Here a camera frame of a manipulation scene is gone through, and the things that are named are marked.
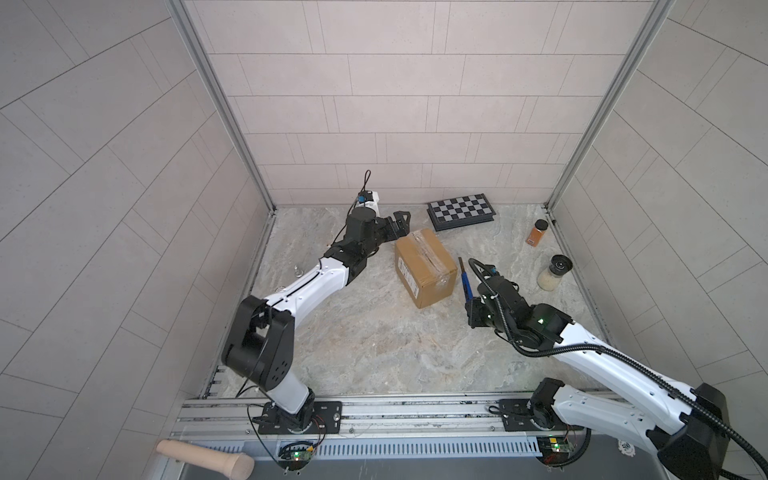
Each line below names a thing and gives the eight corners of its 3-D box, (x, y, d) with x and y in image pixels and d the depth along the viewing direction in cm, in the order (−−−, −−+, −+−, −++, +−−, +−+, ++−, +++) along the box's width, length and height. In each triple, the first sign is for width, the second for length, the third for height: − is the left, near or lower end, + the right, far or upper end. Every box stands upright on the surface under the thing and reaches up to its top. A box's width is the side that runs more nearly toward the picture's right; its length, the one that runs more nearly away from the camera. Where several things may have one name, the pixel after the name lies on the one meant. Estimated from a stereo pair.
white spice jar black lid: (540, 291, 95) (555, 271, 86) (534, 274, 99) (548, 254, 90) (558, 291, 95) (576, 271, 86) (552, 275, 99) (568, 254, 90)
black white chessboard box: (435, 232, 111) (436, 225, 108) (425, 209, 119) (426, 202, 116) (495, 220, 115) (497, 214, 112) (481, 199, 123) (484, 192, 120)
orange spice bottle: (528, 247, 107) (538, 229, 99) (524, 236, 110) (534, 219, 102) (540, 247, 107) (551, 229, 99) (536, 236, 110) (546, 219, 102)
